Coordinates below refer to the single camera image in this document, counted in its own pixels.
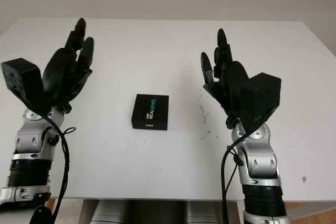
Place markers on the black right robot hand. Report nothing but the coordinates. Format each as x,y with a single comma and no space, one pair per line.
231,82

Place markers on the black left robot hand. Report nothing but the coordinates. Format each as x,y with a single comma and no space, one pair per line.
60,77

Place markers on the black RealSense box lid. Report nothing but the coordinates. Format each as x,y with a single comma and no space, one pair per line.
140,108

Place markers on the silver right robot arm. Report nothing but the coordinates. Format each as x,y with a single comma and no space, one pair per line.
260,161

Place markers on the silver right robot thigh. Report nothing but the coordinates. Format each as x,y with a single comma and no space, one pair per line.
199,213

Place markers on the silver robot thigh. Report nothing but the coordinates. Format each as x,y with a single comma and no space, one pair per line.
107,213
199,213

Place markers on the silver left robot thigh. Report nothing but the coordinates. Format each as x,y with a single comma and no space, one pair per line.
107,213

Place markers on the dark robot waist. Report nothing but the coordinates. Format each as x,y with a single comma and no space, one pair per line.
155,213

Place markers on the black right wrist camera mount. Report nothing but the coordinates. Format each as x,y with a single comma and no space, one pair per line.
262,95

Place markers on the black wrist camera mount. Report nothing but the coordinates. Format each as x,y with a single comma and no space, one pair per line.
18,77
262,95

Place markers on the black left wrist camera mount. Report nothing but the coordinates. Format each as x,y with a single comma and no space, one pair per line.
18,77

